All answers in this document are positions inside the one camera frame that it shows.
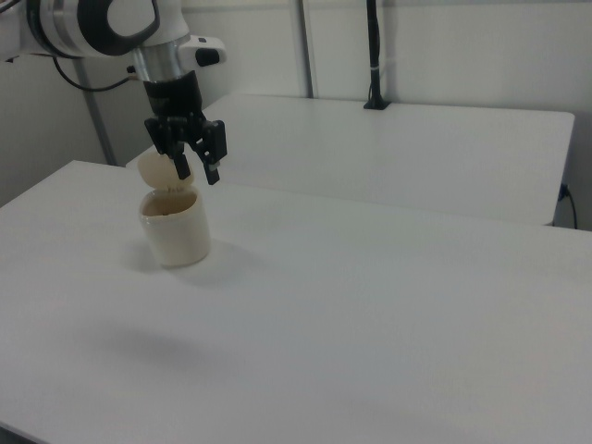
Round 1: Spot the black power cable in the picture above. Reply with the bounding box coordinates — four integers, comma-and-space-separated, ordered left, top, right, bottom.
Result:
560, 183, 580, 229

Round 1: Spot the beige trash bin with lid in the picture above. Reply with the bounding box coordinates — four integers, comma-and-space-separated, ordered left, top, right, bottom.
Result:
136, 152, 212, 269

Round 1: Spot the grey metal frame post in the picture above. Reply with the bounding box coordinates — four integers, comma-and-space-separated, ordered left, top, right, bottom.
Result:
75, 58, 117, 167
294, 0, 321, 100

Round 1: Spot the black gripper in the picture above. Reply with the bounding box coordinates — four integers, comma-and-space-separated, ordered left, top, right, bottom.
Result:
141, 72, 229, 187

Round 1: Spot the white side table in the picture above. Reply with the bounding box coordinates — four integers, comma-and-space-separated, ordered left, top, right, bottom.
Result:
125, 93, 576, 228

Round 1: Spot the black pole with clamp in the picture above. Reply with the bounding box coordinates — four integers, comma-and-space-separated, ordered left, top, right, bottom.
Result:
362, 0, 392, 112

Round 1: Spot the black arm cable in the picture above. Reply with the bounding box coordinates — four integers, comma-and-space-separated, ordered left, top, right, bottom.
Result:
52, 55, 140, 93

